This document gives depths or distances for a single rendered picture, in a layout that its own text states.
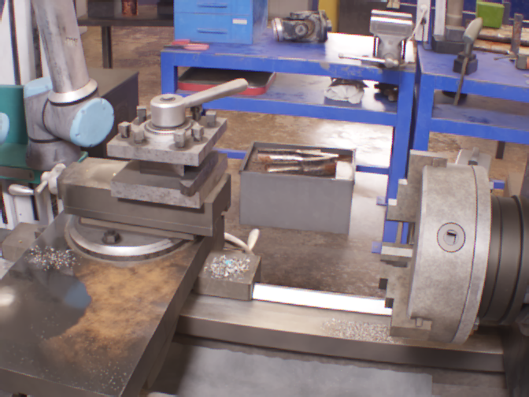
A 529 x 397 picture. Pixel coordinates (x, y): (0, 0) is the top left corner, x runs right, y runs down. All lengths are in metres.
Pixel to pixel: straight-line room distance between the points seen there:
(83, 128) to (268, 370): 0.93
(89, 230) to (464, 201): 0.70
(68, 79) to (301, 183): 1.46
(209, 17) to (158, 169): 1.78
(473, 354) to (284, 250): 1.85
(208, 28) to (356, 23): 3.63
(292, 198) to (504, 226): 2.20
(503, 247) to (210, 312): 0.57
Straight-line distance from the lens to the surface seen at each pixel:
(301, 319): 1.16
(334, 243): 2.97
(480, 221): 0.79
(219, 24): 2.84
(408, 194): 0.86
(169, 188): 1.08
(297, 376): 1.20
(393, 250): 0.94
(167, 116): 1.09
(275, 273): 2.74
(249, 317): 1.16
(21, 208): 2.54
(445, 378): 1.24
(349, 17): 6.35
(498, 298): 0.85
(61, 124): 1.86
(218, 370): 1.21
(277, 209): 3.02
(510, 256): 0.83
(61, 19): 1.75
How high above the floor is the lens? 1.56
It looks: 29 degrees down
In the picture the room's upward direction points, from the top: 1 degrees clockwise
